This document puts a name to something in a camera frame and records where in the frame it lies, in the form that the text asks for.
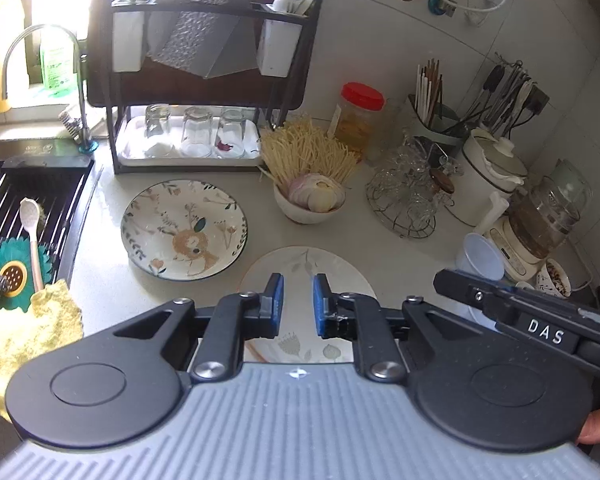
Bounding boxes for black sink drain rack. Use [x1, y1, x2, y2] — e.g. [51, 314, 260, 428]
[0, 156, 96, 306]

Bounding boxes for white bowl holding garlic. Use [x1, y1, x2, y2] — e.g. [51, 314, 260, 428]
[272, 180, 346, 225]

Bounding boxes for textured steel cutting board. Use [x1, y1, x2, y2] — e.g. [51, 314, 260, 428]
[147, 0, 261, 81]

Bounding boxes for steel kitchen faucet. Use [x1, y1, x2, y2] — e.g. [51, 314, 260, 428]
[2, 24, 99, 153]

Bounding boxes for purple onion half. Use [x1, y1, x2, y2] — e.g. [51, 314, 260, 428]
[288, 173, 322, 209]

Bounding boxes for dried noodle bundle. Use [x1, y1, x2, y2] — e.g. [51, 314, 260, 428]
[257, 115, 361, 189]

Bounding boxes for floral deer plate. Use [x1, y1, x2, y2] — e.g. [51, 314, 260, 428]
[121, 180, 249, 281]

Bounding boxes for clear drinking glass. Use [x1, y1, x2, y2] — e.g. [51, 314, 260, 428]
[181, 106, 215, 157]
[216, 107, 246, 157]
[144, 104, 175, 157]

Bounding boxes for bundle of chopsticks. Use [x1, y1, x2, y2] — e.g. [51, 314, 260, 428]
[415, 58, 444, 128]

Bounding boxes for white drain tray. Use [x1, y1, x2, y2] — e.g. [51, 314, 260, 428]
[116, 115, 262, 167]

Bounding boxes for white utensil holder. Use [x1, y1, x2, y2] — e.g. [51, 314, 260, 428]
[256, 17, 301, 78]
[111, 7, 147, 73]

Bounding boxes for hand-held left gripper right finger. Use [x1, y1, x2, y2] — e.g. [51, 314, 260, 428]
[312, 273, 485, 383]

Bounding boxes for yellow dish cloth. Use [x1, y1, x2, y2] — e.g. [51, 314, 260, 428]
[0, 280, 84, 422]

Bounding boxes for garlic bulb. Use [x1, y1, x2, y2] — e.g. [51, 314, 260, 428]
[314, 175, 345, 211]

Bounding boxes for glass health kettle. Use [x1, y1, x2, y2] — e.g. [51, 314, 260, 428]
[507, 176, 581, 262]

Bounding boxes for white leaf print plate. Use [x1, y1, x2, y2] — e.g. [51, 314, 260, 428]
[237, 246, 378, 364]

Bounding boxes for green detergent bottle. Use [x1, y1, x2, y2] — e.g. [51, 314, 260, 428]
[40, 25, 78, 96]

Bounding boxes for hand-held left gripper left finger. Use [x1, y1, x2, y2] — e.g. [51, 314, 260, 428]
[112, 272, 286, 382]

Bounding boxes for stack of glass cups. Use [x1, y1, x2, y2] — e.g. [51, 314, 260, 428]
[374, 135, 456, 221]

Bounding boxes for wire cup basket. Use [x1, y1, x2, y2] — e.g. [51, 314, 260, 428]
[365, 135, 456, 239]

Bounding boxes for steel kitchen sink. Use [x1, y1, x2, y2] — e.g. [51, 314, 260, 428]
[0, 130, 103, 311]

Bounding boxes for green sunflower sink strainer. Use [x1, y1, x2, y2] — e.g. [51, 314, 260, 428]
[0, 237, 56, 313]

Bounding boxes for glass jar cork lid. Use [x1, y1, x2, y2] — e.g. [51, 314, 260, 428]
[429, 166, 457, 195]

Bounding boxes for wooden chair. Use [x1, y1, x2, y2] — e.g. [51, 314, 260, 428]
[87, 0, 328, 111]

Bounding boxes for hanging kitchen utensils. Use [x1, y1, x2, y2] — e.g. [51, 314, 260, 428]
[467, 52, 538, 133]

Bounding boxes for white spoon pink handle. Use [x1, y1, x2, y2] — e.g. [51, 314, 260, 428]
[19, 197, 46, 293]

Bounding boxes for green white chopstick holder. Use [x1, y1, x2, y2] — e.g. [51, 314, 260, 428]
[407, 95, 473, 142]

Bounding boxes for plastic jar red lid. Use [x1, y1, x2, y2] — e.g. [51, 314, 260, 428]
[332, 82, 386, 159]

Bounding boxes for black dish rack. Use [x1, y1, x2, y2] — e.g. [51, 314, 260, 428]
[105, 0, 311, 176]

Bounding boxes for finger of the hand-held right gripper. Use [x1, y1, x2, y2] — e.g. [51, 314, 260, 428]
[433, 267, 520, 330]

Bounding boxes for grey wall power outlet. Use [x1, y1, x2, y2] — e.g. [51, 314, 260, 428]
[525, 85, 552, 117]

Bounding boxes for cream kettle heating base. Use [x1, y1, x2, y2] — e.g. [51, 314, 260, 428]
[482, 215, 546, 282]

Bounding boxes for plain white bowl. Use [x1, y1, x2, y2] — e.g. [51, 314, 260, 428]
[455, 232, 506, 284]

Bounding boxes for white electric cooker pot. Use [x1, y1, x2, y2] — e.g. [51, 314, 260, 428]
[447, 127, 529, 227]

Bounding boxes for patterned bowl dark residue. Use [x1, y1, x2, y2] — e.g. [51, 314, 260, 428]
[536, 258, 577, 297]

